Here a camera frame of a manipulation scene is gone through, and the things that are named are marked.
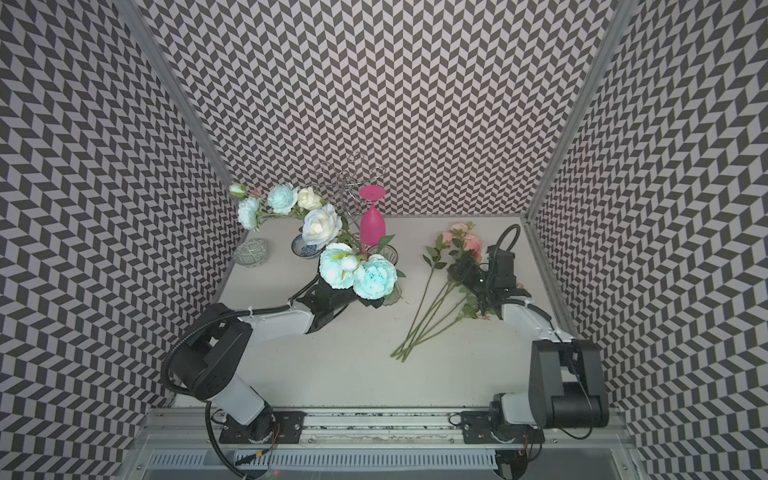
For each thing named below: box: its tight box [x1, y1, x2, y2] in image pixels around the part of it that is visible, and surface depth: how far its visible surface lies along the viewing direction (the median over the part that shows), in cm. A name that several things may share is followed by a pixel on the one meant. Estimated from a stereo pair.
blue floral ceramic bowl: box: [291, 233, 326, 259], surface depth 107 cm
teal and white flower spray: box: [229, 182, 326, 231], surface depth 63 cm
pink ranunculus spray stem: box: [390, 222, 483, 362], surface depth 97 cm
